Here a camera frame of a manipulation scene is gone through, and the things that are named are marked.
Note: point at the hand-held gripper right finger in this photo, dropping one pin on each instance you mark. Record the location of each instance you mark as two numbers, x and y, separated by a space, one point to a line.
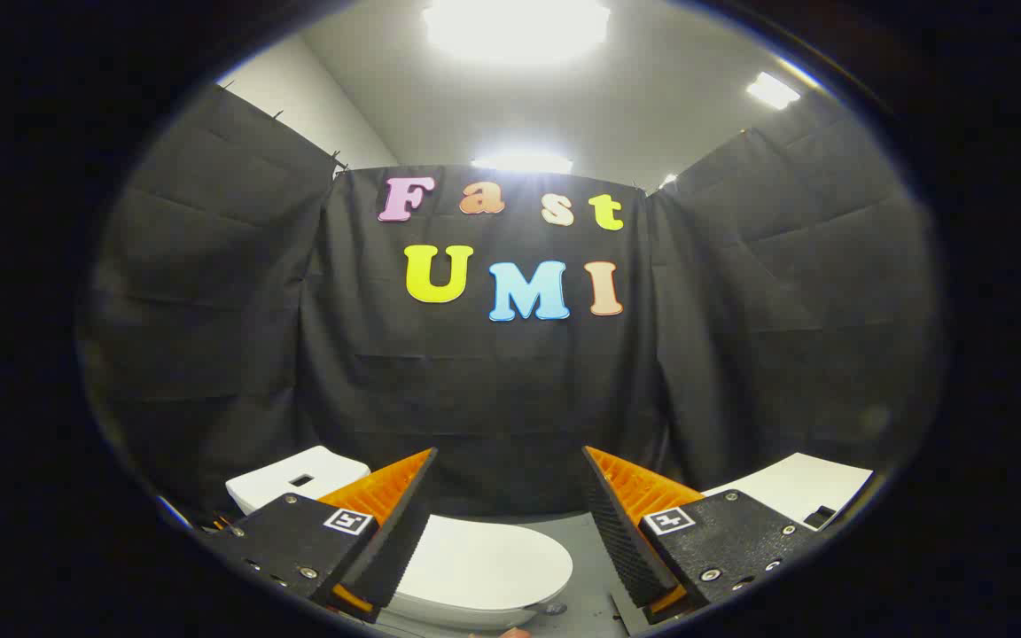
626 554

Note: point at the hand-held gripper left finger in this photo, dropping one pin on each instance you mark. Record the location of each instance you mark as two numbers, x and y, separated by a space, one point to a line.
400 549

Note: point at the white toilet tank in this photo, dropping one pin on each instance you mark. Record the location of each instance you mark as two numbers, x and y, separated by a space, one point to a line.
280 483

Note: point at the grey cabinet with white top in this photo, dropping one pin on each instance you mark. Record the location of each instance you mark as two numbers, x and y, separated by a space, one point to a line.
794 483

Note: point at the black backdrop cloth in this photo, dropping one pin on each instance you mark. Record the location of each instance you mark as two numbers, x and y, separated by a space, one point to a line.
493 399

